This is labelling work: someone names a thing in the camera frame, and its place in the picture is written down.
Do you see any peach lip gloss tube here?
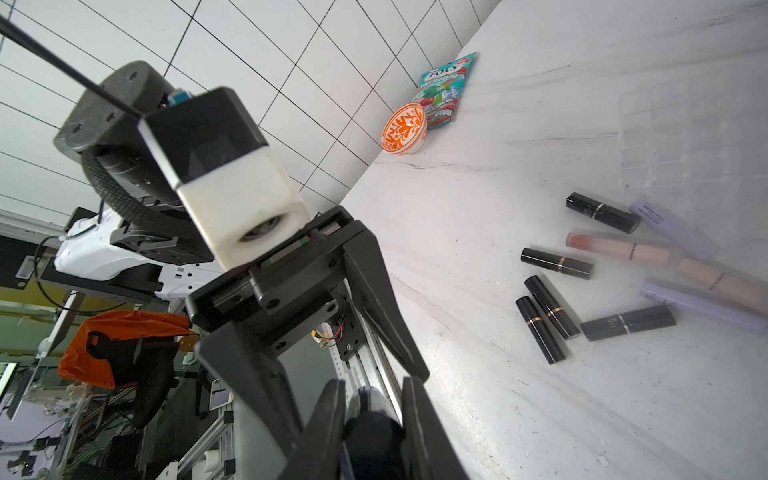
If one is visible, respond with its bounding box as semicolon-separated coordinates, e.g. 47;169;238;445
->
676;258;767;315

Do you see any black lipstick lowest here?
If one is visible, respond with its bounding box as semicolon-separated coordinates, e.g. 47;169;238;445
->
515;296;565;365

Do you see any lilac lip gloss tube lower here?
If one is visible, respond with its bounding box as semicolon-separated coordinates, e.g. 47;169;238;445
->
640;281;767;335

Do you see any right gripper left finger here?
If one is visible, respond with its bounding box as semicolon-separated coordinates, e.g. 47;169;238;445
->
278;380;346;480

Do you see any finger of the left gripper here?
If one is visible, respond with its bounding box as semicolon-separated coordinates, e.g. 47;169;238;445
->
342;229;430;381
195;322;303;456

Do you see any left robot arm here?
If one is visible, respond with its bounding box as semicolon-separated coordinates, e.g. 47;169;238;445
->
54;61;429;452

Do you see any orange patterned cup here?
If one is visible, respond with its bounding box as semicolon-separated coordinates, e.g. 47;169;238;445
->
380;103;427;155

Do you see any lilac lip gloss tube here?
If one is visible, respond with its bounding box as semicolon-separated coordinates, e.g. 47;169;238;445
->
630;200;720;261
640;281;767;335

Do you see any green candy packet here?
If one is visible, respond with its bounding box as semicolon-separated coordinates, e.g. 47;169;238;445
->
413;52;477;130

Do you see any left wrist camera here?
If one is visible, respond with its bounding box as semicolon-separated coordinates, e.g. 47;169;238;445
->
138;87;309;270

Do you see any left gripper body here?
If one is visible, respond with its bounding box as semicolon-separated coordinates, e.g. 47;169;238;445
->
186;207;365;358

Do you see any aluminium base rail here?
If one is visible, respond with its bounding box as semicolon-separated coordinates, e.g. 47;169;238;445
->
311;315;402;424

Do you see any clear acrylic lipstick organizer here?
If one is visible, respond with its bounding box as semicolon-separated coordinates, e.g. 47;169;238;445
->
618;65;767;205

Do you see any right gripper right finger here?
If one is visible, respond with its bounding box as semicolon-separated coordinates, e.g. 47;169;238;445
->
401;377;468;480

